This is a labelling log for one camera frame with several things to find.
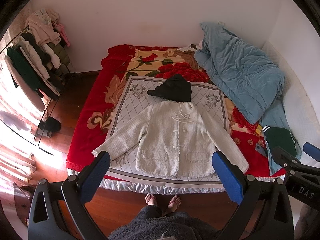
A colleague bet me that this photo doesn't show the white tweed jacket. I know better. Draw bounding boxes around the white tweed jacket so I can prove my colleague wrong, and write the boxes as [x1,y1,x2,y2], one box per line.
[92,101,249,178]

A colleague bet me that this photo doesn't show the black folded garment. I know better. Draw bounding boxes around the black folded garment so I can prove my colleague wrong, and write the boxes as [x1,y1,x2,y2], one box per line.
[147,74,191,102]

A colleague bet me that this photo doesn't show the red floral blanket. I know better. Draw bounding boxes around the red floral blanket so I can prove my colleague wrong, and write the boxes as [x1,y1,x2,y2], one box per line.
[66,44,270,178]

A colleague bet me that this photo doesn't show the green striped garment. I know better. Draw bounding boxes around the green striped garment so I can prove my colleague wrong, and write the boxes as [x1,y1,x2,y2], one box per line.
[263,126,297,157]

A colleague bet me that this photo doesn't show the clothes rack with clothes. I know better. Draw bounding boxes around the clothes rack with clothes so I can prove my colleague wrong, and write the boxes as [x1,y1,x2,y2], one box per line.
[1,5,76,150]

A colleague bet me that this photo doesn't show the black item on floor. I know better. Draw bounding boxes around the black item on floor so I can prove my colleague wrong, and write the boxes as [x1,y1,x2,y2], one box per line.
[39,116,61,132]

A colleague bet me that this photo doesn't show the blue quilt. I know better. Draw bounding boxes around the blue quilt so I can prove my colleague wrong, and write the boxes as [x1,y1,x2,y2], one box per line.
[194,22,302,176]

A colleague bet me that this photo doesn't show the person's left foot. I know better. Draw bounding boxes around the person's left foot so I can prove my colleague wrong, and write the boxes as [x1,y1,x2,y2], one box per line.
[145,193,157,206]

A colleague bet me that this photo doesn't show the white mattress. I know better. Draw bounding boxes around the white mattress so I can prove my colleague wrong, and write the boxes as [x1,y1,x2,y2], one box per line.
[255,42,319,164]

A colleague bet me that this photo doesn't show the dark fuzzy robe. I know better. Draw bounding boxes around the dark fuzzy robe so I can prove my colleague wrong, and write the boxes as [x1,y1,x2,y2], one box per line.
[108,205,219,239]

